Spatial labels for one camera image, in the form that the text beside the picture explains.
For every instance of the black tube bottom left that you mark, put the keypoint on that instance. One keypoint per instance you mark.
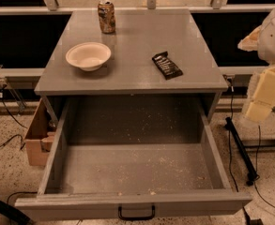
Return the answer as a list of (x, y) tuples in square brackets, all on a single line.
[(14, 214)]

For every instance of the black stand leg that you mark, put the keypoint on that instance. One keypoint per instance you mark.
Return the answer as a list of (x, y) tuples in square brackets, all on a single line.
[(252, 174)]

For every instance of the grey cabinet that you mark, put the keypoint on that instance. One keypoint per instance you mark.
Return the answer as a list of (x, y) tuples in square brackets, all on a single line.
[(128, 95)]

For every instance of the black drawer handle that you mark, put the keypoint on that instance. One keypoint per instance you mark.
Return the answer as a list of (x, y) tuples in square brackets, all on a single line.
[(136, 214)]

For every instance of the white paper bowl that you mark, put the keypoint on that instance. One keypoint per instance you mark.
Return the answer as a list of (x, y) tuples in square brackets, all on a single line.
[(88, 56)]

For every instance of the grey open top drawer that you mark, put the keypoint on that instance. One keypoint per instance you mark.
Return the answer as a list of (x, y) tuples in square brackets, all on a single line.
[(90, 176)]

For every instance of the dark chocolate rxbar wrapper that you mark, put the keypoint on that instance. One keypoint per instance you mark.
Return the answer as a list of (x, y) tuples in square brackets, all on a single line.
[(166, 66)]

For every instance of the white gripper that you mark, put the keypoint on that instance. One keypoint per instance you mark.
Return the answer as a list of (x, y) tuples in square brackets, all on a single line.
[(274, 37)]

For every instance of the brown soda can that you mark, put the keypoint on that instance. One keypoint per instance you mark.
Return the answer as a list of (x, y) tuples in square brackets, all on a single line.
[(106, 12)]

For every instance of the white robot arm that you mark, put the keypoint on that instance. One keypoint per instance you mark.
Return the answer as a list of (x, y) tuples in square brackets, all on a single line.
[(266, 46)]

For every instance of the wooden box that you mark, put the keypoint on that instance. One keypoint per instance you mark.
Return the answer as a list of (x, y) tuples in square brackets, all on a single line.
[(39, 136)]

